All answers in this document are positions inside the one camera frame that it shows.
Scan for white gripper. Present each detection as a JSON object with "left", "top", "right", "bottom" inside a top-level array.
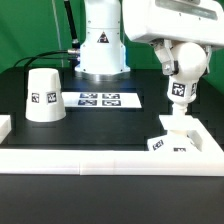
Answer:
[{"left": 122, "top": 0, "right": 224, "bottom": 76}]

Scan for white lamp bulb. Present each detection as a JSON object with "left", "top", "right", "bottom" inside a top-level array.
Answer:
[{"left": 167, "top": 43, "right": 207, "bottom": 116}]

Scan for white lamp base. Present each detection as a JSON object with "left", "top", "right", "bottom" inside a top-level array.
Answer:
[{"left": 147, "top": 130, "right": 197, "bottom": 152}]

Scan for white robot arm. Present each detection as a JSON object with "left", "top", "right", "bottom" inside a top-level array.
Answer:
[{"left": 75, "top": 0, "right": 224, "bottom": 80}]

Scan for white lamp shade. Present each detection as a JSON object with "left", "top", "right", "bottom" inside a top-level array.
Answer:
[{"left": 25, "top": 68, "right": 66, "bottom": 122}]

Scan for white L-shaped fence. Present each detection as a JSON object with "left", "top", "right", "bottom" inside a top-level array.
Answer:
[{"left": 0, "top": 115, "right": 224, "bottom": 176}]

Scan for white marker sheet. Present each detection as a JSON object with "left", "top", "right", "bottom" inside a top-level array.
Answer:
[{"left": 62, "top": 92, "right": 141, "bottom": 108}]

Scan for white block at left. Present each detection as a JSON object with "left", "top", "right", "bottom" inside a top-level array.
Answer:
[{"left": 0, "top": 115, "right": 11, "bottom": 144}]

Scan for black cable conduit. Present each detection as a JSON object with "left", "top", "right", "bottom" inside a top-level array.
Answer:
[{"left": 63, "top": 0, "right": 81, "bottom": 50}]

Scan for grey thin cable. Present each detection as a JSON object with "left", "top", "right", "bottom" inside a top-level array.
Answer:
[{"left": 51, "top": 0, "right": 65, "bottom": 69}]

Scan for black cable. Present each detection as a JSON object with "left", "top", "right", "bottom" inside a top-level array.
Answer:
[{"left": 13, "top": 49, "right": 81, "bottom": 68}]

